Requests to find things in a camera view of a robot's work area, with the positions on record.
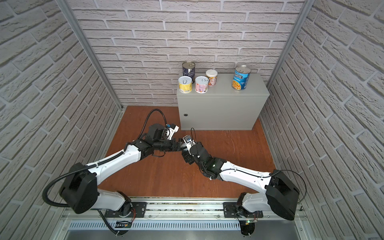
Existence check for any white lid orange can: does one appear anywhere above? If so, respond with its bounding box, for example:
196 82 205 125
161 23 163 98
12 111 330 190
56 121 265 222
206 69 218 86

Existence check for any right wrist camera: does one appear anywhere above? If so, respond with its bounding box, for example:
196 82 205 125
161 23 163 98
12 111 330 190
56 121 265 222
183 135 196 151

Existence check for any yellow label pull-tab can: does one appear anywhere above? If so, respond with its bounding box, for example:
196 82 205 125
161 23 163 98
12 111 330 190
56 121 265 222
178 76 192 94

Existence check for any left black corrugated cable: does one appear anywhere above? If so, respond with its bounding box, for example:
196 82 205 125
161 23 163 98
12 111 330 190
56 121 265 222
41 108 168 236

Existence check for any grey metal cabinet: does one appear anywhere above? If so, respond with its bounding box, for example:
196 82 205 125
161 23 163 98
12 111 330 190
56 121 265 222
177 74 270 131

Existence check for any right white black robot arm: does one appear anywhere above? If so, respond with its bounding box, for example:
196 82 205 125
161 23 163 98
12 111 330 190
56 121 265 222
181 142 300 221

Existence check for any silver can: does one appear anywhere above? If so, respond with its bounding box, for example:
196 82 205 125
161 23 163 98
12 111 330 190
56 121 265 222
180 138 188 151

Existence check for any dark purple label can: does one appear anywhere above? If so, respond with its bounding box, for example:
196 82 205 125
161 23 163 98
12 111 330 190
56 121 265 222
182 62 196 82

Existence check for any right thin black cable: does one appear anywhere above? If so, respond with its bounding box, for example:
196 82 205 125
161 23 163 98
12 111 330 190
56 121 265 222
190 127 307 205

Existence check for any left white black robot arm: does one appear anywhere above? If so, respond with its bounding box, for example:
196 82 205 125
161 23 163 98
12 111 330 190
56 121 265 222
59 124 182 217

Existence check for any blue label soup can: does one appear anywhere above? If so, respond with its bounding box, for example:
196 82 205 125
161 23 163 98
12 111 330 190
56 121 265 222
232 65 252 91

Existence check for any white lid purple can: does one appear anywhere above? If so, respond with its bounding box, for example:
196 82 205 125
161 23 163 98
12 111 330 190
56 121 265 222
195 76 209 94

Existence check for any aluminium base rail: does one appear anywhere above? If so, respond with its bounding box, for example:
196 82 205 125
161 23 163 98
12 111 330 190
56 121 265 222
60 197 308 222

